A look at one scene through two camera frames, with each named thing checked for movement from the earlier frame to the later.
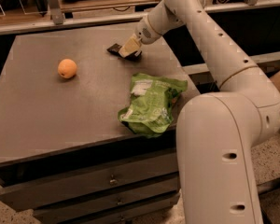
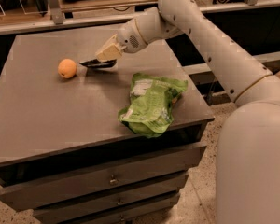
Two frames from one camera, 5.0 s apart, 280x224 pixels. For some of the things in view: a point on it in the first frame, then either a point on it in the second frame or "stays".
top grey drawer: [87, 181] stays
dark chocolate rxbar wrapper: [116, 48] -> [108, 63]
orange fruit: [67, 68] stays
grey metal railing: [58, 19] stays
